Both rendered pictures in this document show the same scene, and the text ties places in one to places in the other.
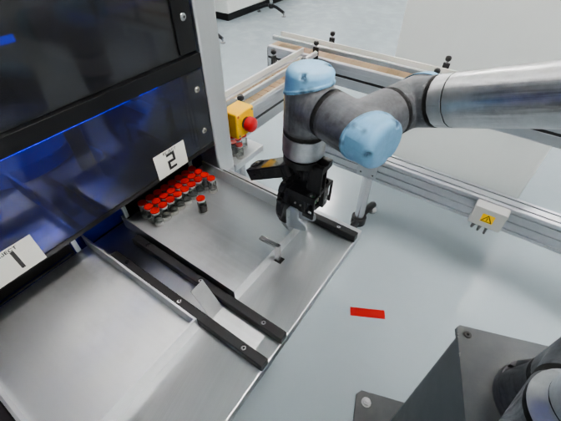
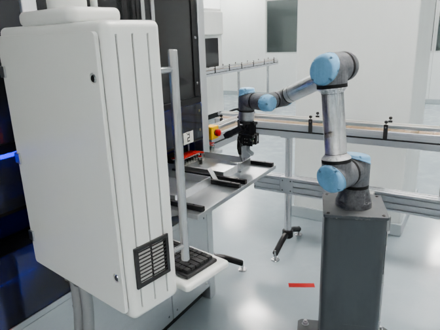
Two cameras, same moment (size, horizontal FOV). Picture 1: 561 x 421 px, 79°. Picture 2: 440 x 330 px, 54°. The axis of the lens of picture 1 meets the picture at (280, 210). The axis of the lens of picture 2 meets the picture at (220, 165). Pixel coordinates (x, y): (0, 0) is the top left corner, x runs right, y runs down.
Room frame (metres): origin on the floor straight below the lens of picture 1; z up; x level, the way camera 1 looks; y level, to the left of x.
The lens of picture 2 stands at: (-1.49, 0.20, 1.51)
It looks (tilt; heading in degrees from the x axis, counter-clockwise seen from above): 17 degrees down; 357
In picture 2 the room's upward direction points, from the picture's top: 2 degrees counter-clockwise
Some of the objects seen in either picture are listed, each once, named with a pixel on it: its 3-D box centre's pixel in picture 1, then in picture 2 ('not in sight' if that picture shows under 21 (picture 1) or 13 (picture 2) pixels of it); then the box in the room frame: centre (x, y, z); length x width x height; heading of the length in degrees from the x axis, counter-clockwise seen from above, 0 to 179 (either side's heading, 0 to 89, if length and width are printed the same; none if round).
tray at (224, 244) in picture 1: (216, 219); (207, 163); (0.55, 0.15, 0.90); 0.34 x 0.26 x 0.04; 54
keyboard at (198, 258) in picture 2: not in sight; (159, 249); (-0.16, 0.35, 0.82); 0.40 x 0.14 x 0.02; 46
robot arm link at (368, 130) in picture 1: (363, 125); (265, 101); (0.44, -0.12, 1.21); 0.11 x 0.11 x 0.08; 38
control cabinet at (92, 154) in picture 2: not in sight; (87, 156); (-0.30, 0.51, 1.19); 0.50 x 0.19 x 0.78; 46
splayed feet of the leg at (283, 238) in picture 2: (356, 224); (287, 238); (1.31, -0.43, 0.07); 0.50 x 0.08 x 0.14; 145
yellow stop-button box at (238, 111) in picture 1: (235, 119); (210, 131); (0.84, 0.12, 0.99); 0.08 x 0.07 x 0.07; 55
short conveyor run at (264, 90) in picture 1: (260, 92); (216, 132); (1.15, 0.07, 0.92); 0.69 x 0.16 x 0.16; 145
